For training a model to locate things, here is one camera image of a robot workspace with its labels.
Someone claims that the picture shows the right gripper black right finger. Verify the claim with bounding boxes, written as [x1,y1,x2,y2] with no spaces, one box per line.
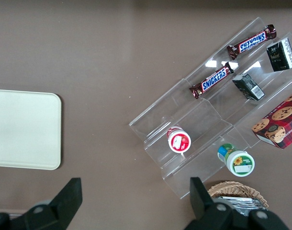
[184,176,290,230]

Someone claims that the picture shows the green sunflower yogurt cup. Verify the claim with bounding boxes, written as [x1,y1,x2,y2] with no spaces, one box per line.
[217,143,256,178]

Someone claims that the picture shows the aluminium foil containers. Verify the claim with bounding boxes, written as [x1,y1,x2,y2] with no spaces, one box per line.
[215,195,267,217]

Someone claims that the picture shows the cream plastic serving tray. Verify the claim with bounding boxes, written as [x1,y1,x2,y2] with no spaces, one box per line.
[0,89,62,171]

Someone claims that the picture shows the dark green drink carton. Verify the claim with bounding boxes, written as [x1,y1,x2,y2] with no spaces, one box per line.
[266,38,292,73]
[232,73,266,102]

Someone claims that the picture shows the Snickers chocolate bar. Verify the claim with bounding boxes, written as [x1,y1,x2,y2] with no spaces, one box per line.
[226,23,277,60]
[189,61,235,100]

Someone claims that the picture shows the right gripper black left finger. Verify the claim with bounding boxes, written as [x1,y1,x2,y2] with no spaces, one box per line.
[0,177,83,230]

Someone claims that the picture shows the clear acrylic stepped stand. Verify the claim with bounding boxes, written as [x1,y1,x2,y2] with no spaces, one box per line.
[128,16,292,200]

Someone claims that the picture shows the red lid yogurt cup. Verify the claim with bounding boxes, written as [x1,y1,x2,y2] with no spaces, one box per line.
[166,126,192,153]

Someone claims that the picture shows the red tartan cookie box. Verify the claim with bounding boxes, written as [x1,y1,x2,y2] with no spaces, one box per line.
[251,88,292,150]

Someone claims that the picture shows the light wicker basket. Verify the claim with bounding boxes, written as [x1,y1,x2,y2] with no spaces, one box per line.
[207,180,269,216]

